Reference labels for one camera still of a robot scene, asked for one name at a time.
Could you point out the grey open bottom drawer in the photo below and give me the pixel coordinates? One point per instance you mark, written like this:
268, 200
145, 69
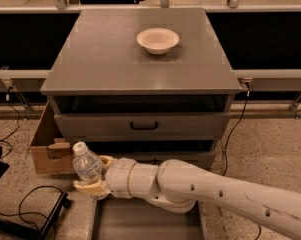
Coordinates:
135, 219

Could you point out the black metal stand base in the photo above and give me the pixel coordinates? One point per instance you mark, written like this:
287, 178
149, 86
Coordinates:
33, 225

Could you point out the clear plastic water bottle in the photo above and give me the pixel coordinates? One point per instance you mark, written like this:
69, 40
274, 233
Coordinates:
87, 164

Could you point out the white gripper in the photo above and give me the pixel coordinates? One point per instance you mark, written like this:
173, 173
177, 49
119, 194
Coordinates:
118, 178

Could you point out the grey top drawer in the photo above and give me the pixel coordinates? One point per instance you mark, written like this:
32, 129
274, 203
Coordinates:
122, 127

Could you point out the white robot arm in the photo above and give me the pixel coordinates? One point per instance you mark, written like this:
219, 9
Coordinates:
176, 186

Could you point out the grey drawer cabinet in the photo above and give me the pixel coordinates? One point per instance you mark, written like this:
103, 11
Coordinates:
102, 69

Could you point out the brown cardboard box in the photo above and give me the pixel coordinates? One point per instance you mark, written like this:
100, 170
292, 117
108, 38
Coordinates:
50, 152

